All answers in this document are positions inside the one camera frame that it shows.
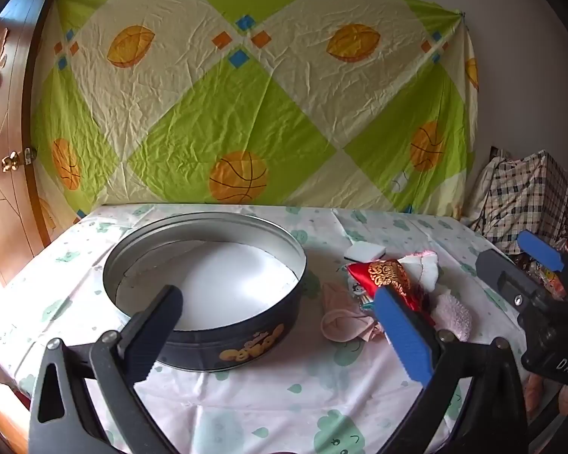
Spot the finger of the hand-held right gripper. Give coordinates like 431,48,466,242
476,248,550,322
517,230,568,301

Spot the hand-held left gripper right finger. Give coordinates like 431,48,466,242
373,288,533,454

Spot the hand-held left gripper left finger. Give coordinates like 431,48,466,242
28,285,184,454

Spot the pink fuzzy sock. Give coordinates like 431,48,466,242
431,293,473,342

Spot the white printed cloth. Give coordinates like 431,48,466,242
349,284,377,313

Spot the pink satin cloth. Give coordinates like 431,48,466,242
321,281,389,344

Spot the white cloth with pink trim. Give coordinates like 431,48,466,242
398,252,440,294

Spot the red gold embroidered pouch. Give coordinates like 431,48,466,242
346,259,412,303

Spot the round dark metal tin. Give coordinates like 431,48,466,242
101,212,308,372

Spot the white sponge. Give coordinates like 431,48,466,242
345,242,388,263

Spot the person's right hand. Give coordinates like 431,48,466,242
524,373,568,418

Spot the red printed bag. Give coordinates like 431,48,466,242
525,229,568,301

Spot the plaid cloth bag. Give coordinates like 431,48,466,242
464,150,568,258

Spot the cloud print tablecloth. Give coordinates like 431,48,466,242
0,203,545,454

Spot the green cream printed sheet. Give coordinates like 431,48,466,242
31,0,480,242

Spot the wooden door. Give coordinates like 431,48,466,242
0,0,74,289

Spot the gold door handle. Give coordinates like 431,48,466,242
0,148,37,173

